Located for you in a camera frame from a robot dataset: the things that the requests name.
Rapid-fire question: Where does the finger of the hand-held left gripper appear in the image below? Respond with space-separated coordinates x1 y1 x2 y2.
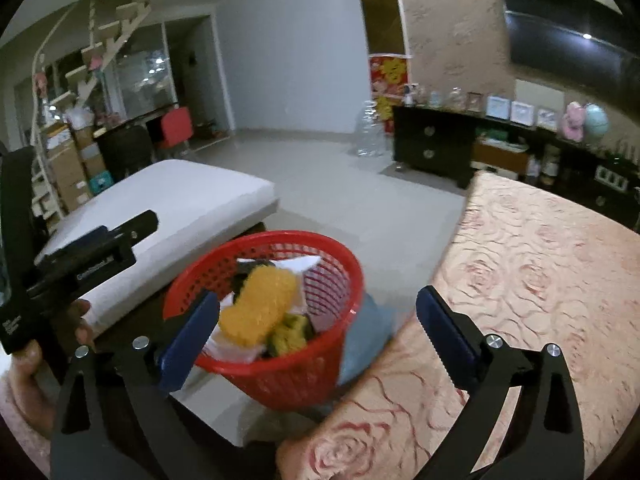
106 210 159 247

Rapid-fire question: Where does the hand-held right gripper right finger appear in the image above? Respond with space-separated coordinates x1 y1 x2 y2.
416 285 586 480

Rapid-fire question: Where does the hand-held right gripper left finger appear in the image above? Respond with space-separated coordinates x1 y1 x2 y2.
50 290 221 480

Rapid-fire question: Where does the yellow sponge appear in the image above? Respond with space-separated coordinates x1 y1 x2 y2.
220 266 298 347

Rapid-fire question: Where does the yellow green scrub pad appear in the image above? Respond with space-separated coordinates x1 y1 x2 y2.
270 312 312 357

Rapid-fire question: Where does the red plastic mesh basket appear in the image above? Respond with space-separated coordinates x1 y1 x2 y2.
162 230 365 411

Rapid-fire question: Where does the white paper sheet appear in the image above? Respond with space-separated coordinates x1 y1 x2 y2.
207 255 323 363

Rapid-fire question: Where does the person's left forearm pink sleeve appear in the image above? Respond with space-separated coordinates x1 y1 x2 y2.
0 375 53 463

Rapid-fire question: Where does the person's left hand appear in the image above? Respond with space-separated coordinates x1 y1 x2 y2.
11 300 97 429

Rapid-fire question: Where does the white mattress daybed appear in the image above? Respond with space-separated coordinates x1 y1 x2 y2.
37 159 278 336

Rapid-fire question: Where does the black chair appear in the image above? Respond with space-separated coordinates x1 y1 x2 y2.
95 125 153 183

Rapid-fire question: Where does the light blue plastic stool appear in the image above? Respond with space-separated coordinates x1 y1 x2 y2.
340 295 397 386

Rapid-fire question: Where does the stack of cardboard boxes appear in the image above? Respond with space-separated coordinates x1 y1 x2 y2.
42 120 108 216

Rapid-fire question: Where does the rose patterned tablecloth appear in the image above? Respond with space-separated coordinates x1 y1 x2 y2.
275 170 640 480

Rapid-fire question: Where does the red chair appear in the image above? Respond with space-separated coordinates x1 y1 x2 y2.
161 106 193 151

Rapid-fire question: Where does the black television cabinet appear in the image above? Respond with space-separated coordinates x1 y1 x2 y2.
392 105 640 233

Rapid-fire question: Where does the wooden staircase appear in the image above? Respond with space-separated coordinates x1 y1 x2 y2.
30 0 156 221

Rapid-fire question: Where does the large clear water bottle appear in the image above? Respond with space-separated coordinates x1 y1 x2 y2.
352 100 388 158

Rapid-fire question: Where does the pink plush toy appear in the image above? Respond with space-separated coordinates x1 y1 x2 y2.
562 101 587 142

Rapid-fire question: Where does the beige board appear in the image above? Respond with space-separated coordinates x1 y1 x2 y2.
515 79 565 111

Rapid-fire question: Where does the light blue round toy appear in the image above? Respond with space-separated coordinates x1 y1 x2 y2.
582 103 610 136

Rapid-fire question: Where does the red festive wall poster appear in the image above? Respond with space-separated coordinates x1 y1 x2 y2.
369 55 408 133

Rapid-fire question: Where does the black wall television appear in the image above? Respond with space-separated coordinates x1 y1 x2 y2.
495 0 640 96

